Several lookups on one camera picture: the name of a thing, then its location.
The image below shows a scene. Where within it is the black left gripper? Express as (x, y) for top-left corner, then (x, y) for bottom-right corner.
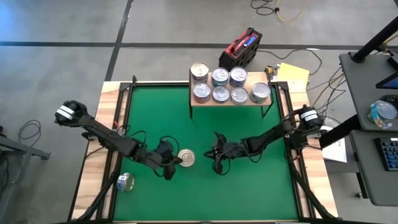
(145, 139), (184, 182)

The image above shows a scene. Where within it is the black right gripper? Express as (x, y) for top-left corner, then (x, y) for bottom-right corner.
(203, 131), (249, 176)

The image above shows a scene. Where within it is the small teal can gold lid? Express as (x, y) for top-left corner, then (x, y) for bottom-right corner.
(177, 148), (197, 168)

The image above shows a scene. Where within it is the blue label gold-lid can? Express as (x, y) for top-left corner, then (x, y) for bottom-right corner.
(116, 172), (136, 193)

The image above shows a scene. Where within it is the red label silver-lid can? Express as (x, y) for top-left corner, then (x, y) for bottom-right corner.
(192, 82), (213, 102)

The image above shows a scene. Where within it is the wooden shelf with black legs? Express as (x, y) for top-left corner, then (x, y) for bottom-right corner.
(188, 68), (275, 121)

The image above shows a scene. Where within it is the green table mat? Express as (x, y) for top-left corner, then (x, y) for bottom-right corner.
(113, 85), (299, 221)

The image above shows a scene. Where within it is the red and black toolbox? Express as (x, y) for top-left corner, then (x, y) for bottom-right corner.
(218, 27), (263, 73)

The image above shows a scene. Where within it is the small yellow black gadget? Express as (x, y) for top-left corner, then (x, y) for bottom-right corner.
(264, 64), (277, 78)

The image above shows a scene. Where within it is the yellow paper folder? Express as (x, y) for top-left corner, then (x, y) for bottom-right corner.
(275, 62), (310, 86)

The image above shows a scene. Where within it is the white paper sheet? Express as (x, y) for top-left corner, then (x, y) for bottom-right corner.
(322, 136), (348, 164)

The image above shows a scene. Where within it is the black desk crossbar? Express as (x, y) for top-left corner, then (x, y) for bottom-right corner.
(318, 114), (364, 149)

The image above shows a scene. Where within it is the grey metal stand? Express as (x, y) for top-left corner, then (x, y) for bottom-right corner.
(0, 126), (52, 224)

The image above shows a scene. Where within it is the grey desk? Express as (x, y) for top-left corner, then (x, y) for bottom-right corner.
(338, 51), (398, 207)

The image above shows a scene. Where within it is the black computer keyboard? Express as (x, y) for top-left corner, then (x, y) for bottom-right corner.
(374, 136), (398, 172)

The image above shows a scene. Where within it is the black computer mouse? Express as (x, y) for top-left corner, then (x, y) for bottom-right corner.
(381, 94), (398, 108)

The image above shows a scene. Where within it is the black tablet screen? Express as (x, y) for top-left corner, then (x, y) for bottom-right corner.
(375, 55), (398, 91)

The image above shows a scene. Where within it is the black monitor pole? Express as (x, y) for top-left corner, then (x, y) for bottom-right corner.
(351, 15), (398, 65)

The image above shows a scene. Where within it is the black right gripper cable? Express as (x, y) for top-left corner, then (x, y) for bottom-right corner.
(214, 146), (265, 175)

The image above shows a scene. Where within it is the black table frame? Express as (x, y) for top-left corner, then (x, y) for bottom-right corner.
(67, 74), (343, 224)

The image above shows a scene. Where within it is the black toolbox power cable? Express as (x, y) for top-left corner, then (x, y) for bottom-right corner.
(259, 48), (324, 77)

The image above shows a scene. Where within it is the black desk cable bundle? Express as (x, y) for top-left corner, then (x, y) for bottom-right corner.
(306, 65), (348, 103)

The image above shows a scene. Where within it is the yellow floor cable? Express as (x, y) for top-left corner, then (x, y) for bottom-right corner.
(275, 0), (307, 23)

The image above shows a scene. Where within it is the coiled black floor cable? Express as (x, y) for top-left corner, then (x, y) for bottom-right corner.
(17, 119), (43, 144)

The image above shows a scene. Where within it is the black floor cable with plug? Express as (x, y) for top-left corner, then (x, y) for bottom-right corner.
(250, 0), (282, 16)

